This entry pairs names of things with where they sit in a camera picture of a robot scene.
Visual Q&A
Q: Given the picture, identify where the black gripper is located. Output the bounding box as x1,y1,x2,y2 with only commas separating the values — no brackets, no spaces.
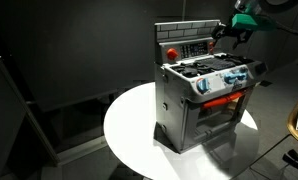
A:
210,22,254,51

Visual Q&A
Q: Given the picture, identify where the black stove burner grate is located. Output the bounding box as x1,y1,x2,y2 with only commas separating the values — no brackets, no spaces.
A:
170,54,255,79

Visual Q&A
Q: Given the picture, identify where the black stove keypad panel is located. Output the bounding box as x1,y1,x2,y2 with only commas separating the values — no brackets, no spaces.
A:
180,42,210,59

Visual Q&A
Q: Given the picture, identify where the blue stove knob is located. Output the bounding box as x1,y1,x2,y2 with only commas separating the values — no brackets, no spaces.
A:
237,67,250,83
223,71,239,86
195,77,210,95

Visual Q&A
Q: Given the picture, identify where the large orange stove knob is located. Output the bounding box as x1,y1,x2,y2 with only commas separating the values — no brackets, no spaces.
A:
166,47,180,61

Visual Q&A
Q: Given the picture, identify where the grey toy stove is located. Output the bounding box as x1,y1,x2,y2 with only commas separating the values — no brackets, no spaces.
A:
153,19,269,155

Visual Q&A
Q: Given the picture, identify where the grey oven door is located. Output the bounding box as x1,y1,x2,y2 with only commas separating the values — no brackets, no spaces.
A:
184,86,254,152

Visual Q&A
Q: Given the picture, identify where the yellow wooden chair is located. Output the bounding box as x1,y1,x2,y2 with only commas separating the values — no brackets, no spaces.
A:
286,96,298,150

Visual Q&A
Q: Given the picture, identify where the black floor stand foot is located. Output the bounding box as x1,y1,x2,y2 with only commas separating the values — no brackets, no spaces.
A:
281,148,298,176

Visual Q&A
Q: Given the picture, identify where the teal wrist camera box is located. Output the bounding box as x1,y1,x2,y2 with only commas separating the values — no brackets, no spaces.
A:
231,12,277,33

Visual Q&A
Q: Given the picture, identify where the orange oven door handle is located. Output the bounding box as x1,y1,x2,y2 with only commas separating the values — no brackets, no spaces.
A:
201,90,247,111

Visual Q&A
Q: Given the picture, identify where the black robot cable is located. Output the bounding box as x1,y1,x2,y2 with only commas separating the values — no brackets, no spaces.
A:
273,22,298,39

